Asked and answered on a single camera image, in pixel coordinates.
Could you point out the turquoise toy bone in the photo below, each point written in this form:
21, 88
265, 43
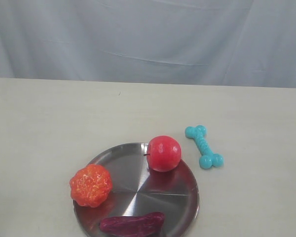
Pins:
208, 158

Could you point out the red apple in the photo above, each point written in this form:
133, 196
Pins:
163, 153

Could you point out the round steel plate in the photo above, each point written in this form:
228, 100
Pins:
139, 190

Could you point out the orange toy pumpkin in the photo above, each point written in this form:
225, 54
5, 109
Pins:
91, 186

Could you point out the purple toy sweet potato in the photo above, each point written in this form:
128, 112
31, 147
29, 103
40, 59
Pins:
133, 226

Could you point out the white backdrop cloth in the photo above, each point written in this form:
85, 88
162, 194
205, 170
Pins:
207, 42

